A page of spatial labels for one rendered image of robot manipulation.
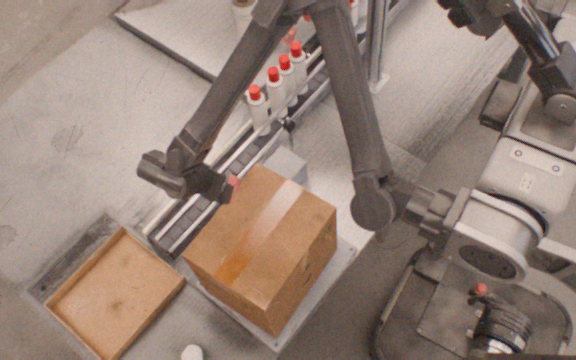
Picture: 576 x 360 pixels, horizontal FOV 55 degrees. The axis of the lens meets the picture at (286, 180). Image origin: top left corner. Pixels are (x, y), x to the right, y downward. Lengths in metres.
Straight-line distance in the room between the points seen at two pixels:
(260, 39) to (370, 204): 0.34
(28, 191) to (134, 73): 0.54
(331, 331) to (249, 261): 1.14
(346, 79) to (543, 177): 0.35
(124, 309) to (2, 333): 1.20
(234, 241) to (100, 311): 0.51
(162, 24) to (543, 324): 1.75
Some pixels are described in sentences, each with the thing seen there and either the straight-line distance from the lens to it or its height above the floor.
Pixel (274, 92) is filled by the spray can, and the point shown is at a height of 1.02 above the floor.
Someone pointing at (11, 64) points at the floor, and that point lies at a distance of 3.61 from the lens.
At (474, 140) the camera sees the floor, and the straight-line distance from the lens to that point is 2.84.
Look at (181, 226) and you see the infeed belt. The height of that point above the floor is 0.88.
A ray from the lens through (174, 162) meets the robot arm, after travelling 1.13.
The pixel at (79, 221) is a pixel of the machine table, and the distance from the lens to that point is 1.82.
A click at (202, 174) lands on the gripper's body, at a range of 1.22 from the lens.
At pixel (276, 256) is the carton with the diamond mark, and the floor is 1.12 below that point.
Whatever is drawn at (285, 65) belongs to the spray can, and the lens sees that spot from 1.65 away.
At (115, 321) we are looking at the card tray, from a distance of 1.65.
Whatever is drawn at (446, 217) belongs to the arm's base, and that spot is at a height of 1.51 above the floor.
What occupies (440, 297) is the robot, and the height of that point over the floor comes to 0.26.
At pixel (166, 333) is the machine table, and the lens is 1.60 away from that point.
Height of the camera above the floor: 2.32
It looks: 60 degrees down
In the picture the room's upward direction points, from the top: 10 degrees counter-clockwise
